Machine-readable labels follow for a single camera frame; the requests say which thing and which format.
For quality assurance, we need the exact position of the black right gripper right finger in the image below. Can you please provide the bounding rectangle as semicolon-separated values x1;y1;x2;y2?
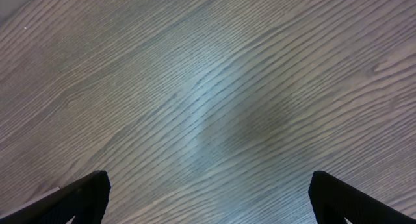
308;171;415;224

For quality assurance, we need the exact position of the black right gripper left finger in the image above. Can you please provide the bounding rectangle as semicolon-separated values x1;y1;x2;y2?
1;170;111;224

